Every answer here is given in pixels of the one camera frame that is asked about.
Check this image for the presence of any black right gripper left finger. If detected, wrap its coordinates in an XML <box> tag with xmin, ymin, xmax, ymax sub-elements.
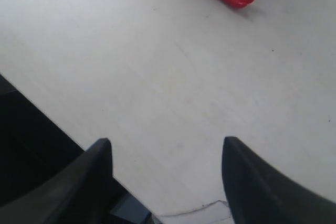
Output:
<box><xmin>1</xmin><ymin>138</ymin><xmax>113</xmax><ymax>223</ymax></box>

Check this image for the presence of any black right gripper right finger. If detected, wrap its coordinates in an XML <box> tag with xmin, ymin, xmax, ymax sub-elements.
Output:
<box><xmin>222</xmin><ymin>136</ymin><xmax>335</xmax><ymax>223</ymax></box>

